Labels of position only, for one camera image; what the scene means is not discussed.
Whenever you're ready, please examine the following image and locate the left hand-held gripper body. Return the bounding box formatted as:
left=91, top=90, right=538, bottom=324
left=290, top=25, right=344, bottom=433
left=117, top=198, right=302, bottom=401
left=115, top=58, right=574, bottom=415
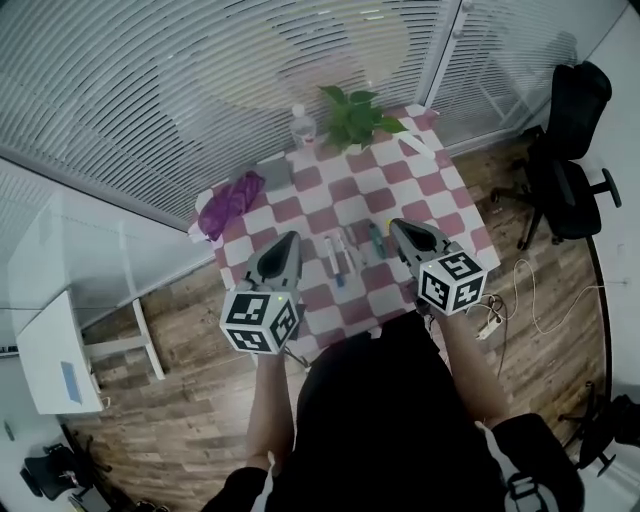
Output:
left=218, top=278, right=308, bottom=358

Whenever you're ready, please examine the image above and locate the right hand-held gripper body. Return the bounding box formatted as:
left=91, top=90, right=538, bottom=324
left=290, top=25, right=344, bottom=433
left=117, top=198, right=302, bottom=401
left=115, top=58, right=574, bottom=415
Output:
left=402, top=240, right=490, bottom=318

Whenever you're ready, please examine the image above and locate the teal utility knife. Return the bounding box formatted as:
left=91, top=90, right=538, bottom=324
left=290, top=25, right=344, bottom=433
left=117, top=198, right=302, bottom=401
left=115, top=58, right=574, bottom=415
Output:
left=368, top=222, right=387, bottom=259

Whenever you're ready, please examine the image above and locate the white marker with blue cap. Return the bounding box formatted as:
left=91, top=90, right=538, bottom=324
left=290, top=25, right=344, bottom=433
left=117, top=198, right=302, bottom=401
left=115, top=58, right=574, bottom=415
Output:
left=324, top=235, right=346, bottom=289

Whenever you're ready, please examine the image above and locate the white pen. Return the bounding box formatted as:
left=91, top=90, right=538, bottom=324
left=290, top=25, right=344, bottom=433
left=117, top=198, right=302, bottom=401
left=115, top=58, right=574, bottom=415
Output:
left=335, top=235, right=357, bottom=275

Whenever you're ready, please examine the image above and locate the person's right forearm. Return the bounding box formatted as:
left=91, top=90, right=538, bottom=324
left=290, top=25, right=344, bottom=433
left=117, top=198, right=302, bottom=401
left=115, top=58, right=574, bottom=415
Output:
left=438, top=309, right=511, bottom=431

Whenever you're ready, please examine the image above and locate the person's left forearm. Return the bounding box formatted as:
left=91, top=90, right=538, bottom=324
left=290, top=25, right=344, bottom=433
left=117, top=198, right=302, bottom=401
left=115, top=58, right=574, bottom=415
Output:
left=245, top=352, right=296, bottom=471

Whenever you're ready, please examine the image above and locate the checkered tablecloth table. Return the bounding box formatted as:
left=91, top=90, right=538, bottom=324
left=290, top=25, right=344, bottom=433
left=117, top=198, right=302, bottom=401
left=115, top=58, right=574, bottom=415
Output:
left=188, top=103, right=501, bottom=361

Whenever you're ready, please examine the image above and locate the black mesh office chair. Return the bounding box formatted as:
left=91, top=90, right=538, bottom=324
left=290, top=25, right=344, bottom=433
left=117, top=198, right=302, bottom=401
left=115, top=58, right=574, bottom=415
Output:
left=489, top=62, right=624, bottom=251

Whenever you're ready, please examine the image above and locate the purple cloth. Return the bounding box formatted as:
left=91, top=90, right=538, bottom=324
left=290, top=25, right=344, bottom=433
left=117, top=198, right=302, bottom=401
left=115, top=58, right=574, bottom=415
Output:
left=198, top=169, right=266, bottom=242

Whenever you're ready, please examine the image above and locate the long white strip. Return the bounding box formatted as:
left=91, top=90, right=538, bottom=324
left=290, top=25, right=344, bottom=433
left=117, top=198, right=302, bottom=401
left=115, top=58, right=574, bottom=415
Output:
left=397, top=132, right=436, bottom=161

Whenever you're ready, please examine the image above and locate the potted green plant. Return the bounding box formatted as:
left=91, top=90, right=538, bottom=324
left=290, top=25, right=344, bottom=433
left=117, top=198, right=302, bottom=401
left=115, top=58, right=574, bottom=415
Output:
left=318, top=84, right=409, bottom=151

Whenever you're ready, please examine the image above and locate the upright clear water bottle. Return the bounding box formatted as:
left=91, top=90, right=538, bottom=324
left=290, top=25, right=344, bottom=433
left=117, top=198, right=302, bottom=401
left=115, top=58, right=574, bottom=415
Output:
left=289, top=103, right=318, bottom=149

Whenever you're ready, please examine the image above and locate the person's black clothing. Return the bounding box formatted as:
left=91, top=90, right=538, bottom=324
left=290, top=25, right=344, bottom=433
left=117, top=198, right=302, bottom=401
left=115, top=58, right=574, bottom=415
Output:
left=199, top=312, right=586, bottom=512

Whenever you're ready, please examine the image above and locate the blue card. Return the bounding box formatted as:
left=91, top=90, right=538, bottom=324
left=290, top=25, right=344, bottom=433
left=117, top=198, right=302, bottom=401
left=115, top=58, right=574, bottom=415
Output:
left=60, top=360, right=84, bottom=405

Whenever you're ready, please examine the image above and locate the white side table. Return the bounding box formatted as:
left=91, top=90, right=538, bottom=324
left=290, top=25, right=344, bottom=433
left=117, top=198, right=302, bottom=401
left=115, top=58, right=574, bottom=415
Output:
left=14, top=287, right=166, bottom=416

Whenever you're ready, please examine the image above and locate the long white cable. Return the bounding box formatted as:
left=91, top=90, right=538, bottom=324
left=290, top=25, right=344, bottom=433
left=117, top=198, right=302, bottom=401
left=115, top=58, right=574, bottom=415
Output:
left=512, top=257, right=606, bottom=336

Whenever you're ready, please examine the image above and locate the white grey harness strap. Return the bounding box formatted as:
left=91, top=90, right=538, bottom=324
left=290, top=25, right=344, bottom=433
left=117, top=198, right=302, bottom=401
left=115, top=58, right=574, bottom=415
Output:
left=474, top=419, right=557, bottom=512

